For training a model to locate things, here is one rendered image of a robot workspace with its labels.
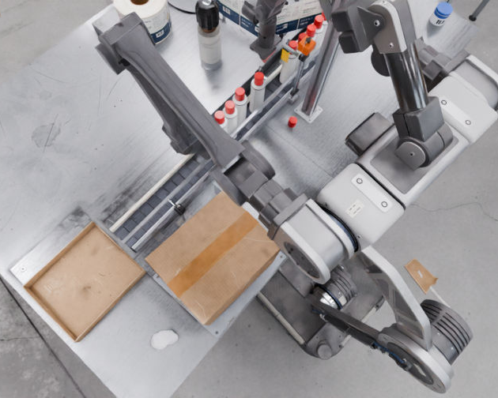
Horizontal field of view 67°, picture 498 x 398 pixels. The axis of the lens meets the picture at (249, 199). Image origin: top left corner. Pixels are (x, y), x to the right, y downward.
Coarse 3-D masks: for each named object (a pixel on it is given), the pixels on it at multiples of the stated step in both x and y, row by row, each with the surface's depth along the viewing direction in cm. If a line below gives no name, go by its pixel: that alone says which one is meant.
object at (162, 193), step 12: (276, 84) 152; (264, 96) 149; (276, 96) 150; (264, 108) 148; (252, 120) 146; (240, 132) 144; (192, 156) 139; (180, 168) 138; (192, 168) 138; (204, 168) 139; (168, 180) 136; (180, 180) 136; (192, 180) 136; (156, 192) 134; (168, 192) 135; (180, 192) 135; (144, 204) 133; (156, 204) 133; (168, 204) 133; (132, 216) 131; (144, 216) 131; (156, 216) 131; (120, 228) 129; (132, 228) 130; (144, 228) 130; (132, 240) 128
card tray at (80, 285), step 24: (72, 240) 128; (96, 240) 132; (48, 264) 126; (72, 264) 129; (96, 264) 130; (120, 264) 130; (24, 288) 123; (48, 288) 126; (72, 288) 127; (96, 288) 127; (120, 288) 127; (48, 312) 121; (72, 312) 124; (96, 312) 124; (72, 336) 120
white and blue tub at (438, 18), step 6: (438, 6) 166; (444, 6) 166; (450, 6) 166; (438, 12) 166; (444, 12) 165; (450, 12) 165; (432, 18) 170; (438, 18) 168; (444, 18) 167; (438, 24) 171
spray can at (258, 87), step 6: (258, 72) 128; (258, 78) 128; (252, 84) 132; (258, 84) 130; (264, 84) 132; (252, 90) 133; (258, 90) 132; (264, 90) 134; (252, 96) 137; (258, 96) 135; (252, 102) 140; (258, 102) 139; (252, 108) 143
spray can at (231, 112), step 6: (228, 102) 124; (228, 108) 123; (234, 108) 125; (228, 114) 127; (234, 114) 127; (228, 120) 128; (234, 120) 129; (228, 126) 132; (234, 126) 133; (228, 132) 136; (234, 138) 142
